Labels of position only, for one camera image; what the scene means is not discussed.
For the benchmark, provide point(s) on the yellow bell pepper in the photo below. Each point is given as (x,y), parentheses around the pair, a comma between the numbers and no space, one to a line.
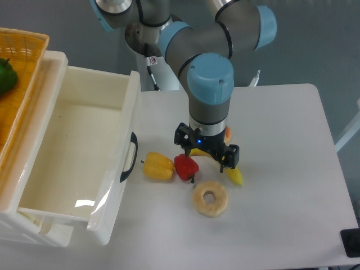
(157,166)

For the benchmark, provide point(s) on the yellow banana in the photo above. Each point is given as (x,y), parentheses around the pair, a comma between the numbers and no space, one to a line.
(233,174)

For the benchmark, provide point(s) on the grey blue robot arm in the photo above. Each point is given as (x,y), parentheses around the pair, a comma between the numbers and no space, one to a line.
(166,47)

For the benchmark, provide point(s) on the white open drawer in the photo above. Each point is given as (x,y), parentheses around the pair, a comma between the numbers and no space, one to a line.
(77,170)

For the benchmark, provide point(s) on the white drawer cabinet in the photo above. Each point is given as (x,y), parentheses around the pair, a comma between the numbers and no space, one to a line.
(19,226)

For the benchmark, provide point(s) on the green bell pepper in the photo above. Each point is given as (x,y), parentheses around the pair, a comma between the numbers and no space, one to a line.
(9,77)

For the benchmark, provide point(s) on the black device at edge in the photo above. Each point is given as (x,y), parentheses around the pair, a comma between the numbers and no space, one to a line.
(350,239)

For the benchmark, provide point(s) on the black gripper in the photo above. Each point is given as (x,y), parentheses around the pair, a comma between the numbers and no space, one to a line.
(226,155)

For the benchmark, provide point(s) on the glazed donut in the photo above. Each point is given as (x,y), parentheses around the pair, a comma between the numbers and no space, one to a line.
(210,198)

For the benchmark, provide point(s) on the black drawer handle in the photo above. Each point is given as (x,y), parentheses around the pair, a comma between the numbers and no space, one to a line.
(131,158)

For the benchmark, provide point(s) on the orange woven basket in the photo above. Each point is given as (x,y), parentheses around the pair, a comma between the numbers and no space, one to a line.
(25,50)

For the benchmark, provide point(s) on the orange peach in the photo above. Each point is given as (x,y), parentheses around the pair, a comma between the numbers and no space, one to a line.
(228,135)

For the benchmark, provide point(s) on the red bell pepper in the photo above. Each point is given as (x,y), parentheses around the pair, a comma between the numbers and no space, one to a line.
(186,167)

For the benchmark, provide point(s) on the white frame at right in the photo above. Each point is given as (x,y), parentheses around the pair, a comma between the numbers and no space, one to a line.
(348,131)

